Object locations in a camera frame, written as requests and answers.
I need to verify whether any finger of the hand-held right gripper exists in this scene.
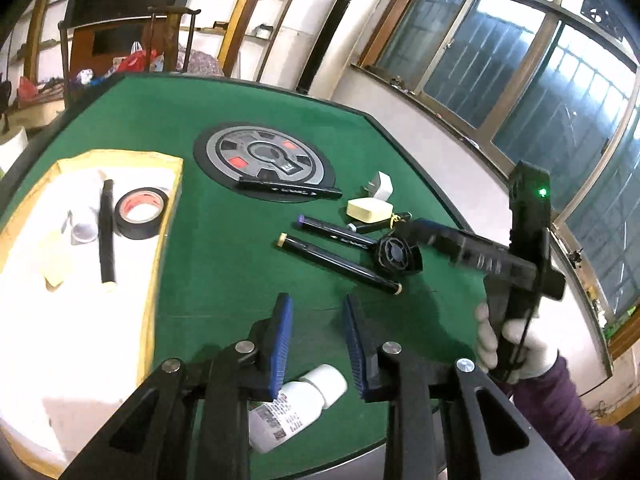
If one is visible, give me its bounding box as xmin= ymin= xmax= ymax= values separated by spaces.
xmin=392 ymin=217 xmax=466 ymax=261

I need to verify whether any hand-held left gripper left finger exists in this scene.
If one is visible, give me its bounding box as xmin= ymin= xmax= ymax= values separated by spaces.
xmin=60 ymin=292 xmax=295 ymax=480

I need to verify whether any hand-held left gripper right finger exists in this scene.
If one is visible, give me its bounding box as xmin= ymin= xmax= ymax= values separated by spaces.
xmin=342 ymin=294 xmax=576 ymax=480

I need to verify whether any white bottle with printed label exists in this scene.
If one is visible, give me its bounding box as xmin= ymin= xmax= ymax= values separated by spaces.
xmin=247 ymin=364 xmax=349 ymax=454

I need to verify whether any thin black pen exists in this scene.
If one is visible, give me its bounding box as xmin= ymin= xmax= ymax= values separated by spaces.
xmin=347 ymin=211 xmax=412 ymax=235

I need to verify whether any cream earbud case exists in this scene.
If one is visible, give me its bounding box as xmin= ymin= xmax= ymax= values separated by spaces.
xmin=346 ymin=197 xmax=393 ymax=224

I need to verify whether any white charger adapter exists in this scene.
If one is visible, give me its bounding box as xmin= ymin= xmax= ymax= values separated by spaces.
xmin=362 ymin=171 xmax=394 ymax=201

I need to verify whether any black marker beige cap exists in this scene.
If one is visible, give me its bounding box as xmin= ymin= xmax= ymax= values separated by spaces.
xmin=98 ymin=179 xmax=119 ymax=292
xmin=276 ymin=231 xmax=404 ymax=297

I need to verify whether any black marker purple cap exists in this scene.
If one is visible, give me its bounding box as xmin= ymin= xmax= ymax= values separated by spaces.
xmin=296 ymin=214 xmax=378 ymax=250

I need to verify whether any black marker grey cap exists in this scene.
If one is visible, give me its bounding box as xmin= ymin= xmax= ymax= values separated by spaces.
xmin=237 ymin=176 xmax=344 ymax=201

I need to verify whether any black tape roll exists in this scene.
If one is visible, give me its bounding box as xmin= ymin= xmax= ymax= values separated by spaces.
xmin=114 ymin=187 xmax=170 ymax=241

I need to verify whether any white tray with yellow rim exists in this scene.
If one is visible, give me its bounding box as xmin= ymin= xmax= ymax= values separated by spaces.
xmin=0 ymin=149 xmax=185 ymax=478

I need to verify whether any person's right forearm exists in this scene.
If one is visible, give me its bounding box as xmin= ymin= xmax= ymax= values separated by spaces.
xmin=510 ymin=355 xmax=640 ymax=480

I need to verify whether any person's right hand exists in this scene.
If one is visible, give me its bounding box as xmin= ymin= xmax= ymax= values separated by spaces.
xmin=474 ymin=302 xmax=558 ymax=386

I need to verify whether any round grey table control panel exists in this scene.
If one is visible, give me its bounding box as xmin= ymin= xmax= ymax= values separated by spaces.
xmin=192 ymin=121 xmax=337 ymax=204

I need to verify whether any white standing air conditioner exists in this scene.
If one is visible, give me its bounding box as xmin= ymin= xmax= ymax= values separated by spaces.
xmin=296 ymin=0 xmax=390 ymax=98

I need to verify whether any pale yellow pad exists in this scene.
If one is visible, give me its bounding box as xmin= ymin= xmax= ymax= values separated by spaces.
xmin=39 ymin=230 xmax=77 ymax=289

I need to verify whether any floral cushion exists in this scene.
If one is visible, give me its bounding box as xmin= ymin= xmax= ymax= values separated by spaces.
xmin=177 ymin=45 xmax=226 ymax=78

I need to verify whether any red bag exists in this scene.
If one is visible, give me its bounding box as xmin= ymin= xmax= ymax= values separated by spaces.
xmin=117 ymin=49 xmax=162 ymax=74

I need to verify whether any dark wooden chair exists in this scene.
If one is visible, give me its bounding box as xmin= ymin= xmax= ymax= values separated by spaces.
xmin=59 ymin=5 xmax=202 ymax=86

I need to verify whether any white wall shelf unit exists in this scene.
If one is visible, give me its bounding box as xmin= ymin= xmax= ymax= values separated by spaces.
xmin=190 ymin=0 xmax=311 ymax=81

